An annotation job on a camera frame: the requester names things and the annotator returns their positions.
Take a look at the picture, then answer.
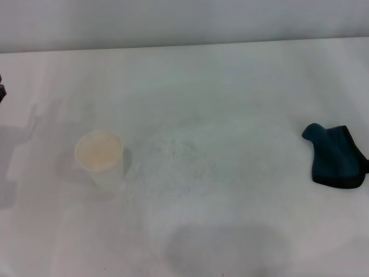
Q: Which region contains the blue rag with black trim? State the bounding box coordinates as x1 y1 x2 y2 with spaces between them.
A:
301 122 369 190

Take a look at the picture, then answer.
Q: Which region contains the white paper cup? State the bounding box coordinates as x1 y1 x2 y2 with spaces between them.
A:
74 129 125 192

